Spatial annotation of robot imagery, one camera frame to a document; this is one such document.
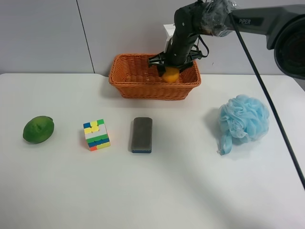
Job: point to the orange woven basket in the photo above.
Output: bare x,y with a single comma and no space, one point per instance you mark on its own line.
134,79

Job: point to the yellow mango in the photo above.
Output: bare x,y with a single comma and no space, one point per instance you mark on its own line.
171,74

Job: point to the colourful puzzle cube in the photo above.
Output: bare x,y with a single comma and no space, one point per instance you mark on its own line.
96,135

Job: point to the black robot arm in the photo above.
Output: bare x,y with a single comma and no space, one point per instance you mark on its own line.
283,26

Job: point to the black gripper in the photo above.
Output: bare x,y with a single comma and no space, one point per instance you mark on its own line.
180,53

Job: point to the grey whiteboard eraser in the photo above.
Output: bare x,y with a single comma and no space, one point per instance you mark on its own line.
142,135

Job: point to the blue bath loofah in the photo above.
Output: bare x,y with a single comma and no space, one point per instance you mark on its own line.
242,119

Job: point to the green lemon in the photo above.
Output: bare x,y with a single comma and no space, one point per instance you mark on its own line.
38,129

